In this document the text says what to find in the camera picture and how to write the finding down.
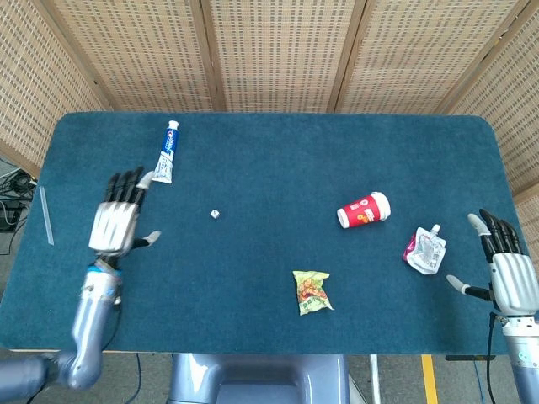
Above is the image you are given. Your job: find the black floor cable bundle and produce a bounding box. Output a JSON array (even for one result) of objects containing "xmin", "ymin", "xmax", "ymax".
[{"xmin": 0, "ymin": 166, "xmax": 38, "ymax": 199}]

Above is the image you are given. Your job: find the black power adapter box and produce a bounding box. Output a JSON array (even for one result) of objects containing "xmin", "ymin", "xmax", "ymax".
[{"xmin": 0, "ymin": 199, "xmax": 29, "ymax": 232}]

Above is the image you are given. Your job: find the green yellow snack packet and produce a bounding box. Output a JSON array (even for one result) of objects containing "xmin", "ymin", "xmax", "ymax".
[{"xmin": 292, "ymin": 270, "xmax": 334, "ymax": 316}]

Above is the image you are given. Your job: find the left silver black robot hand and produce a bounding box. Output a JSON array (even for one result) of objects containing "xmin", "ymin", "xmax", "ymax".
[{"xmin": 88, "ymin": 166, "xmax": 163, "ymax": 258}]

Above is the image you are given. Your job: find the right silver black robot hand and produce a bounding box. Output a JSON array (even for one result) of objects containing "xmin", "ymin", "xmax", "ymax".
[{"xmin": 446, "ymin": 209, "xmax": 539, "ymax": 316}]

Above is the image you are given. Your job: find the white table leg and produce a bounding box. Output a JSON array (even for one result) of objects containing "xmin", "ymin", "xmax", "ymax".
[{"xmin": 369, "ymin": 354, "xmax": 382, "ymax": 404}]

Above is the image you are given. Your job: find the dark blue felt table mat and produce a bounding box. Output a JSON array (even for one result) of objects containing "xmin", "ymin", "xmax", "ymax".
[{"xmin": 0, "ymin": 111, "xmax": 523, "ymax": 355}]

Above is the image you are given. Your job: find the clear plastic stick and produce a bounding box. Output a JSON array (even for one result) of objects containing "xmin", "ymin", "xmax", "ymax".
[{"xmin": 39, "ymin": 186, "xmax": 55, "ymax": 246}]

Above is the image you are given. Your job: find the blue white toothpaste tube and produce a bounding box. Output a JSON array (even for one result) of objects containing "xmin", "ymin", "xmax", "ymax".
[{"xmin": 150, "ymin": 120, "xmax": 181, "ymax": 185}]

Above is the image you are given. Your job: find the red paper cup white lid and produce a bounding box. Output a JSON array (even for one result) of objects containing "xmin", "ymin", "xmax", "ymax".
[{"xmin": 336, "ymin": 191, "xmax": 392, "ymax": 230}]

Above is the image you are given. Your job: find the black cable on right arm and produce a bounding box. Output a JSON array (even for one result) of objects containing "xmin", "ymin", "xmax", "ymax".
[{"xmin": 485, "ymin": 311, "xmax": 499, "ymax": 404}]

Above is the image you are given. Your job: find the woven wicker screen panel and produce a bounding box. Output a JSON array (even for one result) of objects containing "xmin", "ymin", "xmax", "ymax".
[
  {"xmin": 328, "ymin": 0, "xmax": 530, "ymax": 114},
  {"xmin": 200, "ymin": 0, "xmax": 367, "ymax": 114},
  {"xmin": 0, "ymin": 0, "xmax": 113, "ymax": 178},
  {"xmin": 437, "ymin": 0, "xmax": 539, "ymax": 274},
  {"xmin": 41, "ymin": 0, "xmax": 227, "ymax": 114}
]

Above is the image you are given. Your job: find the crumpled white spout pouch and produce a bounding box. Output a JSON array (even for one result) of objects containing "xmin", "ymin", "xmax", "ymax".
[{"xmin": 403, "ymin": 223, "xmax": 448, "ymax": 276}]

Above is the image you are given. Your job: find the blue-grey robot torso base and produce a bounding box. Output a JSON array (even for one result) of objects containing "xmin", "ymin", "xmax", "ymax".
[{"xmin": 168, "ymin": 353, "xmax": 353, "ymax": 404}]

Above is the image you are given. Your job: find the thin blue cable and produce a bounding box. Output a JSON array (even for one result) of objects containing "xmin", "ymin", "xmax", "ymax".
[{"xmin": 125, "ymin": 353, "xmax": 143, "ymax": 404}]

